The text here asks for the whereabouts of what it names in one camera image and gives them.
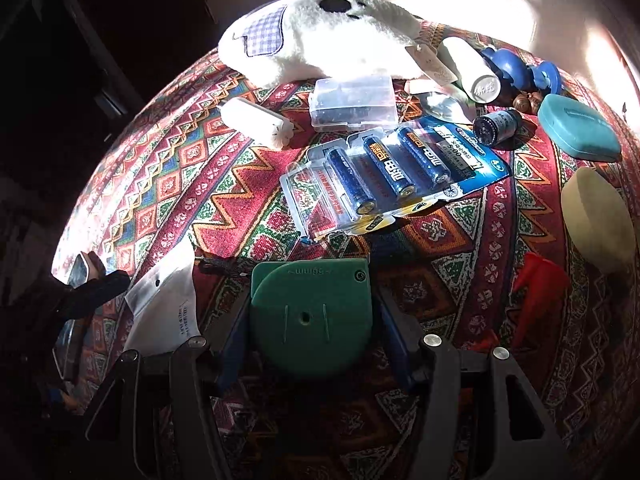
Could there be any green tape measure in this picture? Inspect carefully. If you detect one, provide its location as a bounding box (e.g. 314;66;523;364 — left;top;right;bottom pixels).
250;258;373;375

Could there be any clear bag with round pad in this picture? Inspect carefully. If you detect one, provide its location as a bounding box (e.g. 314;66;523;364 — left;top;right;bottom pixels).
124;237;201;356

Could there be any red cloth pouch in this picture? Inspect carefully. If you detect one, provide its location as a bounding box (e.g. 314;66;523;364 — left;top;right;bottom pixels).
462;251;572;361

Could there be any blue battery blister pack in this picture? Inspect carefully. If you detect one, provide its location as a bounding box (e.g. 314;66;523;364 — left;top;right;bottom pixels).
280;116;510;243

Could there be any small candle light bulb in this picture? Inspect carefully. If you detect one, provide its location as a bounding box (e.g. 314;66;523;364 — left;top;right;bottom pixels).
218;98;295;151

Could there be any clear plastic case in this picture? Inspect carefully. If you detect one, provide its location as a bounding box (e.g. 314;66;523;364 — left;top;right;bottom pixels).
308;75;398;131

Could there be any white cylindrical tube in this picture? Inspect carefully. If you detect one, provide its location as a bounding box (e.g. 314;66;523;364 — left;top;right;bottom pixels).
437;37;501;104

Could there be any wooden bead bracelet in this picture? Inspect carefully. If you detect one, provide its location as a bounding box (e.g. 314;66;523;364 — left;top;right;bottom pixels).
508;90;547;116

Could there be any teal glasses case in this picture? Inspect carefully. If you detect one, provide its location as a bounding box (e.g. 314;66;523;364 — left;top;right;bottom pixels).
538;94;622;162

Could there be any blue plastic toy figure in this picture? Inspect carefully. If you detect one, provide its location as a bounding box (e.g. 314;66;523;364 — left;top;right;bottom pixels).
480;48;564;96

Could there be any white plush bear gingham patch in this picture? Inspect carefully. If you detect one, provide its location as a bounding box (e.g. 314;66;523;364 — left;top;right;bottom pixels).
218;0;457;88

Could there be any patterned red tablecloth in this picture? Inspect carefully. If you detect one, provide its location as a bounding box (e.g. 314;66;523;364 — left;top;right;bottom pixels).
52;51;639;479

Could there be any beige oval sponge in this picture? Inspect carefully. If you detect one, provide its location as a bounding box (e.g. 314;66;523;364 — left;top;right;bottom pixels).
561;167;637;274

